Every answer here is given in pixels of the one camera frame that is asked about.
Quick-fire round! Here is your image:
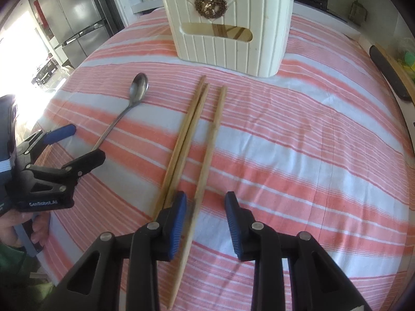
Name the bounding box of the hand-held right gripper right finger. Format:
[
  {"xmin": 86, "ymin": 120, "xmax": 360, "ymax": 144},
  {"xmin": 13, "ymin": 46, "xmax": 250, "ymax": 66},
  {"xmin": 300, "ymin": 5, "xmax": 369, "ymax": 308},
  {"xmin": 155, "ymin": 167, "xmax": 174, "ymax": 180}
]
[{"xmin": 225, "ymin": 191, "xmax": 373, "ymax": 311}]

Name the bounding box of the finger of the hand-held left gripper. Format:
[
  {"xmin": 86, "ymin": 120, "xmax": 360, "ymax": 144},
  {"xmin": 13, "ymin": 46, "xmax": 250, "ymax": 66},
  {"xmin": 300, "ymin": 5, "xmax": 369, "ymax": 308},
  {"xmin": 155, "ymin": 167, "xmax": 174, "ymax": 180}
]
[
  {"xmin": 26, "ymin": 149, "xmax": 106, "ymax": 182},
  {"xmin": 18, "ymin": 124, "xmax": 77, "ymax": 156}
]

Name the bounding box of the metal spoon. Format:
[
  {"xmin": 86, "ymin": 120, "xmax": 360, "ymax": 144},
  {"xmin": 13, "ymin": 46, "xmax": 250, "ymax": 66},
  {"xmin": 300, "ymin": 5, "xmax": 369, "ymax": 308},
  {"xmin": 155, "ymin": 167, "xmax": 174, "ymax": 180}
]
[{"xmin": 92, "ymin": 72, "xmax": 150, "ymax": 153}]

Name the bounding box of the dark grey board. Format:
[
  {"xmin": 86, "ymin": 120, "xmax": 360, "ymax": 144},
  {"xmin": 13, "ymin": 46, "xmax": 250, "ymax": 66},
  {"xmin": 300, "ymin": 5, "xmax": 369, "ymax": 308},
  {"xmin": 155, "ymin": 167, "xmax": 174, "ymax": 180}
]
[{"xmin": 370, "ymin": 45, "xmax": 413, "ymax": 102}]

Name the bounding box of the wooden chopstick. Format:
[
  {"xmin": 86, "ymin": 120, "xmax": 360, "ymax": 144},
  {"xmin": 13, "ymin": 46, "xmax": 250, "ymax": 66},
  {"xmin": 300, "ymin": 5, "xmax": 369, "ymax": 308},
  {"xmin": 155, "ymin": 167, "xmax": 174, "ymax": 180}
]
[
  {"xmin": 167, "ymin": 85, "xmax": 227, "ymax": 310},
  {"xmin": 160, "ymin": 83, "xmax": 211, "ymax": 216},
  {"xmin": 152, "ymin": 75, "xmax": 207, "ymax": 219}
]

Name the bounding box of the green sponge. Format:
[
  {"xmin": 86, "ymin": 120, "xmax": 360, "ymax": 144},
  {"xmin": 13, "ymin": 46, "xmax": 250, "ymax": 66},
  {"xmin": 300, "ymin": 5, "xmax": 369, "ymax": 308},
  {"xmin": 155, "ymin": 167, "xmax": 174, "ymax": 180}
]
[{"xmin": 398, "ymin": 52, "xmax": 415, "ymax": 81}]

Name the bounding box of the glass pitcher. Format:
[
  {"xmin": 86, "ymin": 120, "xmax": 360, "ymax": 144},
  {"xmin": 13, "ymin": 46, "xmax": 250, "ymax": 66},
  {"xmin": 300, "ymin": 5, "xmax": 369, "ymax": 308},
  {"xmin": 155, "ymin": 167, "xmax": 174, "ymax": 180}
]
[{"xmin": 350, "ymin": 1, "xmax": 369, "ymax": 26}]

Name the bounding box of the white ribbed utensil holder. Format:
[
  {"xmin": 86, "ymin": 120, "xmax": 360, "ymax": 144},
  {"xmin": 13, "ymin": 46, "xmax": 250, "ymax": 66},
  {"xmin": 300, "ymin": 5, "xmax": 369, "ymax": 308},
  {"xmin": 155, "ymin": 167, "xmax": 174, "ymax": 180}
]
[{"xmin": 160, "ymin": 0, "xmax": 295, "ymax": 78}]

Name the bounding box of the steel refrigerator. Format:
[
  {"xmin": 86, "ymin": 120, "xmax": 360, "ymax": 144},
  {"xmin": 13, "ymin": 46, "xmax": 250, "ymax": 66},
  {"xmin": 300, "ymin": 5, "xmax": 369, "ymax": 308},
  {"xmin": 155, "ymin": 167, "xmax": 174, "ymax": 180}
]
[{"xmin": 26, "ymin": 0, "xmax": 124, "ymax": 68}]

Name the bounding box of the black gas stove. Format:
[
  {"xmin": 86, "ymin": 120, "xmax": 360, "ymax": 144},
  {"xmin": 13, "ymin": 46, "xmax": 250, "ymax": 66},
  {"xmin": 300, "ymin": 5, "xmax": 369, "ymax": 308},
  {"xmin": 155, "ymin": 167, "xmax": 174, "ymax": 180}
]
[{"xmin": 293, "ymin": 0, "xmax": 345, "ymax": 19}]

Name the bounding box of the person's left hand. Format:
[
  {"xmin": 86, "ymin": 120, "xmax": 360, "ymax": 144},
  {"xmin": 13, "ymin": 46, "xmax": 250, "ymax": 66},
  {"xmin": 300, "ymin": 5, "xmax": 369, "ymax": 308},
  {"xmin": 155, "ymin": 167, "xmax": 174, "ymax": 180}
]
[{"xmin": 0, "ymin": 210, "xmax": 51, "ymax": 250}]

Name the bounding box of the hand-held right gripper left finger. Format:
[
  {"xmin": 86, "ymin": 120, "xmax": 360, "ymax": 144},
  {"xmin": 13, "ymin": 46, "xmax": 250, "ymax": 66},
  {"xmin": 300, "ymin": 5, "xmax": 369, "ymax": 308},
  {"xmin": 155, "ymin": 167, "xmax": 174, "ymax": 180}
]
[{"xmin": 40, "ymin": 190, "xmax": 188, "ymax": 311}]

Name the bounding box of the person's left forearm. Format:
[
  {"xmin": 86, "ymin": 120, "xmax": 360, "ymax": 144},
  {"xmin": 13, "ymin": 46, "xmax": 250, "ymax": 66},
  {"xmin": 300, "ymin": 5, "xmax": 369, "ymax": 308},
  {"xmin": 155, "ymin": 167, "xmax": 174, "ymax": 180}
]
[{"xmin": 0, "ymin": 244, "xmax": 44, "ymax": 311}]

